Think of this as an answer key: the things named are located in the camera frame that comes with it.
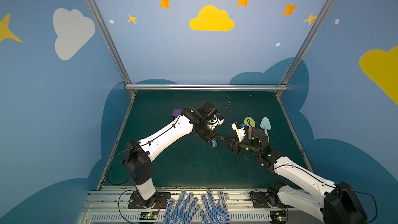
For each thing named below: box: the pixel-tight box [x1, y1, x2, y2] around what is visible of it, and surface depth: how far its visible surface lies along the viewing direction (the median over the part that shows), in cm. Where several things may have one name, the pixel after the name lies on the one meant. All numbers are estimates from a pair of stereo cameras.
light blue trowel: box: [259, 116, 273, 144], surface depth 104 cm
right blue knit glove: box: [199, 189, 231, 224], surface depth 73 cm
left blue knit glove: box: [163, 190, 202, 224], surface depth 73 cm
